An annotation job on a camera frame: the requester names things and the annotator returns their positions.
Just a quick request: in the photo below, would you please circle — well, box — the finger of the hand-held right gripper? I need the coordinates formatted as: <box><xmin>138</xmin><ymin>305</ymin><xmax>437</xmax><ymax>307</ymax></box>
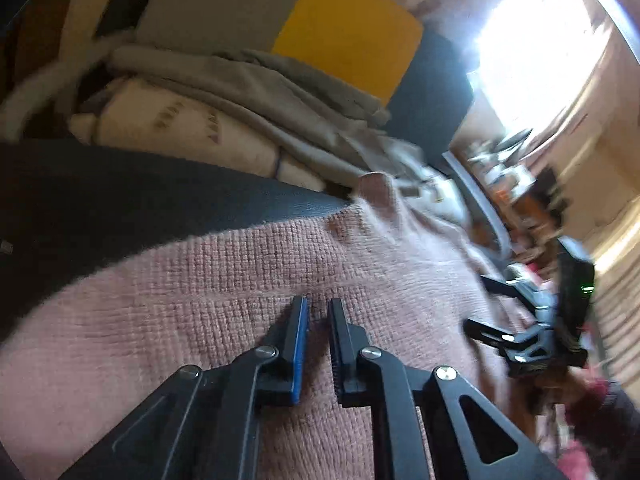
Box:
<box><xmin>462</xmin><ymin>318</ymin><xmax>549</xmax><ymax>361</ymax></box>
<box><xmin>479</xmin><ymin>265</ymin><xmax>557</xmax><ymax>322</ymax></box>

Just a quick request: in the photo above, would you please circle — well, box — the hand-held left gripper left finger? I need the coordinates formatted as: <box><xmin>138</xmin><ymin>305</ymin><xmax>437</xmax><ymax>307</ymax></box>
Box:
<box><xmin>60</xmin><ymin>296</ymin><xmax>309</xmax><ymax>480</ymax></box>

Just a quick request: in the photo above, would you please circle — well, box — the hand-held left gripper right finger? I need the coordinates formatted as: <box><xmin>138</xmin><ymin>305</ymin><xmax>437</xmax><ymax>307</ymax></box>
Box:
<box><xmin>327</xmin><ymin>298</ymin><xmax>568</xmax><ymax>480</ymax></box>

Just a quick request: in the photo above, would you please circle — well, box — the pink knit sweater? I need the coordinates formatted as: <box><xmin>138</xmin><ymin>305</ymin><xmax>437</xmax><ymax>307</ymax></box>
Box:
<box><xmin>0</xmin><ymin>172</ymin><xmax>551</xmax><ymax>480</ymax></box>

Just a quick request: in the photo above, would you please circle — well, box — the background clutter pile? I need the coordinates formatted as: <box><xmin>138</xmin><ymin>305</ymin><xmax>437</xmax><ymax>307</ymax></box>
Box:
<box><xmin>470</xmin><ymin>127</ymin><xmax>573</xmax><ymax>273</ymax></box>

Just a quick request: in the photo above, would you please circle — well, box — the grey chair armrest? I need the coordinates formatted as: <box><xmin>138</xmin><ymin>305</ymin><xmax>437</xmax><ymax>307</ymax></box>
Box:
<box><xmin>444</xmin><ymin>152</ymin><xmax>512</xmax><ymax>257</ymax></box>

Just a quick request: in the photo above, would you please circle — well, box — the black chair backrest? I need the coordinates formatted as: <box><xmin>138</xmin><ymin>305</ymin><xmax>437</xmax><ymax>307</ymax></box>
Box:
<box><xmin>387</xmin><ymin>30</ymin><xmax>476</xmax><ymax>171</ymax></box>

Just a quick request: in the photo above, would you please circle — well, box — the beige printed garment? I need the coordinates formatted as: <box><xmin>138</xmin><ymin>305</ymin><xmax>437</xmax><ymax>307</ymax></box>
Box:
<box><xmin>70</xmin><ymin>77</ymin><xmax>326</xmax><ymax>192</ymax></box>

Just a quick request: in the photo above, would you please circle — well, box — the grey garment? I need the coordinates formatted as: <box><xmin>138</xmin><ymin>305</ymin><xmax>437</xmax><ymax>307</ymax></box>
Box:
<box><xmin>107</xmin><ymin>45</ymin><xmax>431</xmax><ymax>181</ymax></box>

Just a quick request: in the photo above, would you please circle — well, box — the yellow and grey cushion panel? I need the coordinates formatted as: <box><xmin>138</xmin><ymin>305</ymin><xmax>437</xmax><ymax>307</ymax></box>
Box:
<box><xmin>135</xmin><ymin>0</ymin><xmax>425</xmax><ymax>109</ymax></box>

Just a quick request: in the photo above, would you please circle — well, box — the white cloth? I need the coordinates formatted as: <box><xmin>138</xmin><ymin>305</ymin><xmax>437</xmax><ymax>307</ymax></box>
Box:
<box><xmin>0</xmin><ymin>0</ymin><xmax>128</xmax><ymax>138</ymax></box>

